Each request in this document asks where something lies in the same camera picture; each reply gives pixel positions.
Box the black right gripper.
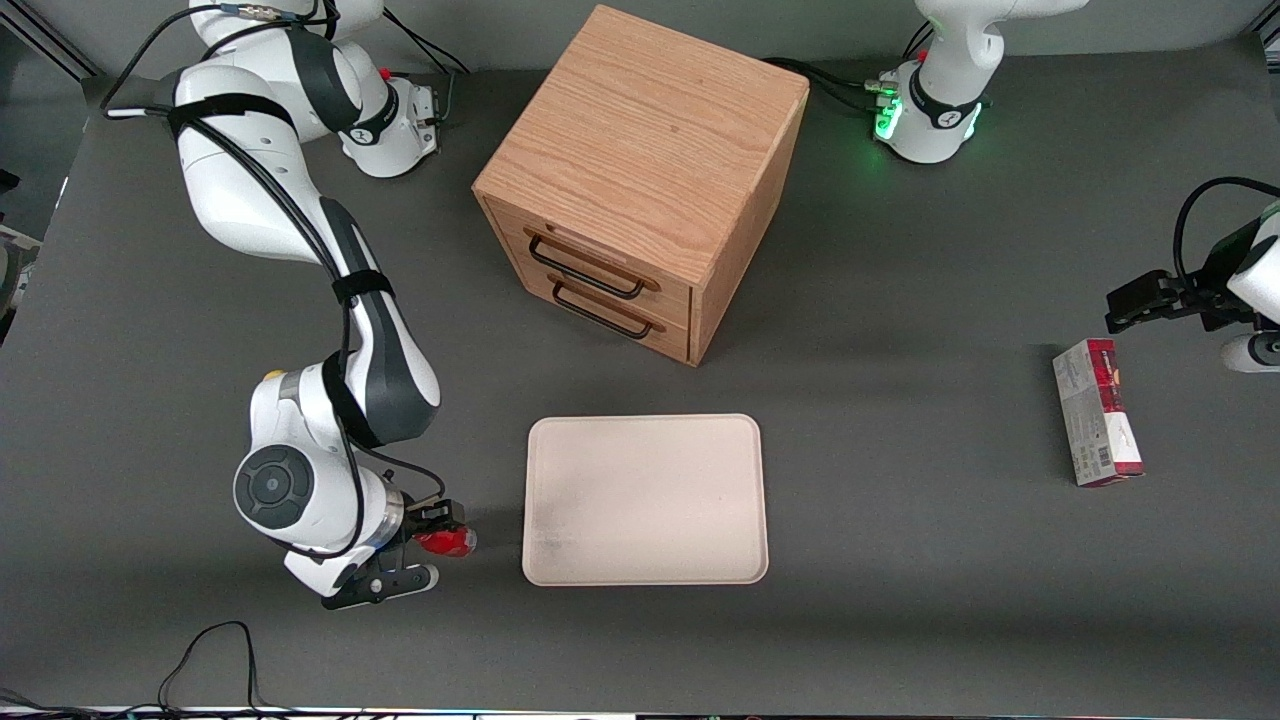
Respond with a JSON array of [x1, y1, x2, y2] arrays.
[[398, 497, 468, 549]]

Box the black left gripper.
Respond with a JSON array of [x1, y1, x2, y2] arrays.
[[1105, 220, 1263, 335]]

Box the red coke bottle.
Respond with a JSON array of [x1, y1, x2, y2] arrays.
[[415, 525, 479, 559]]

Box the beige rectangular tray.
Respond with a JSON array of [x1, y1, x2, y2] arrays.
[[521, 413, 771, 587]]

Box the red and grey carton box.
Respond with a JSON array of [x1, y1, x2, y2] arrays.
[[1052, 338, 1146, 488]]

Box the wooden drawer front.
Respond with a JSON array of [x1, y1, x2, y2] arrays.
[[510, 262, 692, 364], [483, 198, 694, 323]]

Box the dark grey table mat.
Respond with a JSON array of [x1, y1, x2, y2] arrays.
[[0, 35, 1280, 713]]

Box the wooden drawer cabinet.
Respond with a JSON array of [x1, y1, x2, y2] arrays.
[[472, 4, 811, 368]]

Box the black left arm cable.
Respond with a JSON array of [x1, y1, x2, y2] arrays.
[[1173, 176, 1280, 296]]

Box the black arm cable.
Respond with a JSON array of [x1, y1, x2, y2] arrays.
[[100, 0, 448, 561], [1173, 176, 1280, 296]]

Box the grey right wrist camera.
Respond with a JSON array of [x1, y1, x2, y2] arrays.
[[320, 563, 441, 612]]

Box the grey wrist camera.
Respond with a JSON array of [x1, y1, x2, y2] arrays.
[[320, 563, 441, 612], [1220, 332, 1280, 374]]

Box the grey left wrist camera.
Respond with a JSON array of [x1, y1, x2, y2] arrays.
[[1220, 332, 1280, 374]]

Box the thin black table cable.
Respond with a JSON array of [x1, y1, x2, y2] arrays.
[[0, 620, 301, 720]]

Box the black metal drawer handle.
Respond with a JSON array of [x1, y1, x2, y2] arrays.
[[548, 272, 666, 341], [527, 228, 661, 301]]

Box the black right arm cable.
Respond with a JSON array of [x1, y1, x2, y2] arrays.
[[100, 0, 448, 561]]

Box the black left base cables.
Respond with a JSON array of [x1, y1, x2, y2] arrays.
[[763, 20, 936, 116]]

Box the black base cables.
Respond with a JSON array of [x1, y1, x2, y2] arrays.
[[383, 8, 471, 126], [763, 20, 936, 116]]

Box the black right base cables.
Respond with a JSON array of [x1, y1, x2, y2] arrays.
[[383, 8, 471, 126]]

